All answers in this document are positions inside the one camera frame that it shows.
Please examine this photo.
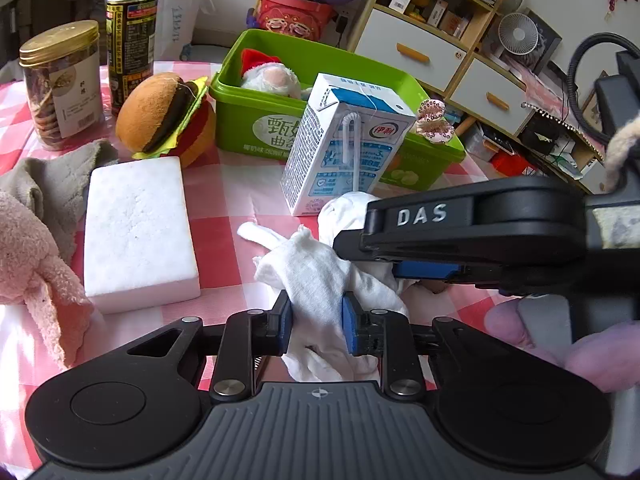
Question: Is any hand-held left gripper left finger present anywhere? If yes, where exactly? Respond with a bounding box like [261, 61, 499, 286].
[126, 290, 294, 405]

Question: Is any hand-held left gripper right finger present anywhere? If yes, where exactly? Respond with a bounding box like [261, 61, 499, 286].
[341, 291, 506, 402]

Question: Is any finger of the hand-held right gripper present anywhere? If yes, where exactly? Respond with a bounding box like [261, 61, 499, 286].
[332, 229, 482, 265]
[391, 259, 506, 294]

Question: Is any white cloth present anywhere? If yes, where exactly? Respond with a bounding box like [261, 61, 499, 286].
[236, 191, 411, 383]

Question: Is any beige plush doll brown hat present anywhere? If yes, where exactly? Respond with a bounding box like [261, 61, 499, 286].
[604, 114, 640, 192]

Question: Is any white sponge block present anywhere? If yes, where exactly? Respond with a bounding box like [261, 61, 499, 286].
[83, 156, 202, 315]

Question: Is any green plastic box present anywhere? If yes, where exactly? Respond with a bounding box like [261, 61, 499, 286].
[208, 29, 467, 192]

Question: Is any santa plush toy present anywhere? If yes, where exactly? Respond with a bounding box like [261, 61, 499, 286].
[239, 48, 312, 100]

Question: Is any burger plush toy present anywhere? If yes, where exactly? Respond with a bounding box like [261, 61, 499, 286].
[115, 72, 217, 168]

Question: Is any pink plush toy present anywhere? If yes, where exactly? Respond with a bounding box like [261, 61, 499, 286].
[0, 191, 96, 372]

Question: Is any grey towel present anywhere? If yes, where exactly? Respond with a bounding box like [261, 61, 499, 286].
[0, 139, 119, 271]

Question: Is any white blue milk carton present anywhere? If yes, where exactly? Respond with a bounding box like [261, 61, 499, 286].
[280, 72, 418, 217]

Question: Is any pink fringed cloth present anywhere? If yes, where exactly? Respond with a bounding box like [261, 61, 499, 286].
[520, 67, 608, 158]

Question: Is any pink sequin hair clip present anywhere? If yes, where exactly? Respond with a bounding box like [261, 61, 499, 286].
[414, 99, 456, 146]

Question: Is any red white checked tablecloth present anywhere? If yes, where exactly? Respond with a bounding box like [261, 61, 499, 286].
[0, 60, 616, 468]

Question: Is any white desk fan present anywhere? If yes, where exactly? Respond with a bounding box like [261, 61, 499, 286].
[497, 12, 540, 56]

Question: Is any orange packet box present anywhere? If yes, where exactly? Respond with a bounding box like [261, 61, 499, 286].
[440, 10, 468, 36]

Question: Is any wooden cabinet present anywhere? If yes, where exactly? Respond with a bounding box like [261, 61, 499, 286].
[345, 0, 551, 137]

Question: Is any red printed snack bucket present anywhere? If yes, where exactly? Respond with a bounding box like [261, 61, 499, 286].
[257, 0, 336, 43]

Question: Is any white paper bag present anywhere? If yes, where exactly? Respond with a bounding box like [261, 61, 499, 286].
[155, 0, 216, 61]

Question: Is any black yellow tin can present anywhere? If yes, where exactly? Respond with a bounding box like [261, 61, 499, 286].
[105, 0, 161, 120]

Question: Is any cookie jar with gold lid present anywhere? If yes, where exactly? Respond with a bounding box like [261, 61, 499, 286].
[19, 20, 106, 152]

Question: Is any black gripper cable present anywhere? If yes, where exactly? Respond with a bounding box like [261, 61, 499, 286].
[569, 32, 640, 133]

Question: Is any white drawer orange handle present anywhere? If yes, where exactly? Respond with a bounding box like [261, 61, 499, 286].
[357, 7, 468, 86]
[450, 57, 538, 136]

